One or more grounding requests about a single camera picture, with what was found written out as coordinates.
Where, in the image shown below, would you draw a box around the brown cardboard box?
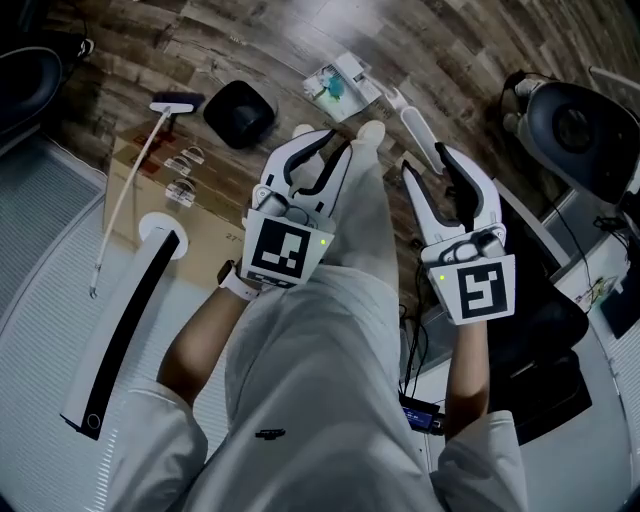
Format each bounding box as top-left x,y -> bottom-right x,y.
102,124 -> 257,296

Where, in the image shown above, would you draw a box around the person's left forearm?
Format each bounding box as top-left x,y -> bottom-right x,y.
157,287 -> 251,406

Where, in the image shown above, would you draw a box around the person's white shirt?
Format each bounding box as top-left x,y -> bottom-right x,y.
107,264 -> 531,512

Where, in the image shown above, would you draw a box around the white office desk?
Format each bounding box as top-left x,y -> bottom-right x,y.
414,189 -> 640,512

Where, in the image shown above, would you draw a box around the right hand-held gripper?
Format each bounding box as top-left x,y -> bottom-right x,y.
402,142 -> 517,327

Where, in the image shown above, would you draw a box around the black box blue screen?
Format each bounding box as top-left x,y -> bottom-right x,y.
398,393 -> 445,435

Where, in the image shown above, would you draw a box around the person's white right shoe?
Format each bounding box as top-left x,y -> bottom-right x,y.
355,119 -> 387,146

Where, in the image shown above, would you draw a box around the white long-handled dustpan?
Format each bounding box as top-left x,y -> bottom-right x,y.
302,52 -> 446,175

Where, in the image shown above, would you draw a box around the black office chair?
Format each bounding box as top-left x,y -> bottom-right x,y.
527,81 -> 640,206
479,179 -> 594,446
0,47 -> 65,149

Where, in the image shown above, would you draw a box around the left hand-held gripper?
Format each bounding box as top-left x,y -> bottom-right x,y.
240,128 -> 354,291

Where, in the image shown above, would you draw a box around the white wristwatch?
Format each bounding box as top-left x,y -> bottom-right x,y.
217,258 -> 261,301

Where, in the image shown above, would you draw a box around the white broom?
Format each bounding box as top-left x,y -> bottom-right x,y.
88,91 -> 207,301

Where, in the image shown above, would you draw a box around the person's right forearm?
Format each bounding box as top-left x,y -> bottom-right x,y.
443,319 -> 491,441

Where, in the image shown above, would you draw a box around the black computer monitor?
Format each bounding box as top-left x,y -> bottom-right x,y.
598,277 -> 640,341

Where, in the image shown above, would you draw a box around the person's light trousers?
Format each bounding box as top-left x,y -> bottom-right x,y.
294,134 -> 402,301

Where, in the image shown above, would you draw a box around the white black tower fan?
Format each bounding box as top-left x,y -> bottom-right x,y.
59,212 -> 190,442

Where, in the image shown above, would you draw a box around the black waste bin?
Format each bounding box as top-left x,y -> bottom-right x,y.
202,79 -> 279,150

